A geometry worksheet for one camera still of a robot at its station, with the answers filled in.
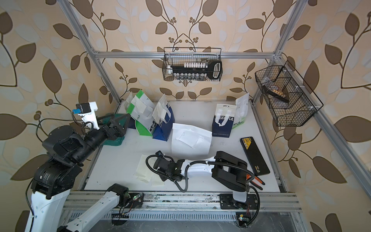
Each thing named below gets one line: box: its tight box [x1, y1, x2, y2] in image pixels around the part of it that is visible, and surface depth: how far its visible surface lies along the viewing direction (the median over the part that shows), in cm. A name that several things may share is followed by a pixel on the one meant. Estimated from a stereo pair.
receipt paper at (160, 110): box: [151, 93, 168, 124], surface depth 88 cm
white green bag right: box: [231, 92, 250, 130], surface depth 96 cm
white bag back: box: [171, 123, 213, 160], surface depth 81 cm
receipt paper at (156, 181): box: [151, 174, 165, 187], surface depth 82 cm
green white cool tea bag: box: [126, 89, 157, 137], surface depth 95 cm
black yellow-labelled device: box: [239, 136, 271, 177], surface depth 93 cm
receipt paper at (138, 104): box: [130, 94, 147, 114], surface depth 92 cm
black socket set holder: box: [167, 59, 224, 81], surface depth 86 cm
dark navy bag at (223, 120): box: [212, 103, 237, 138], surface depth 91 cm
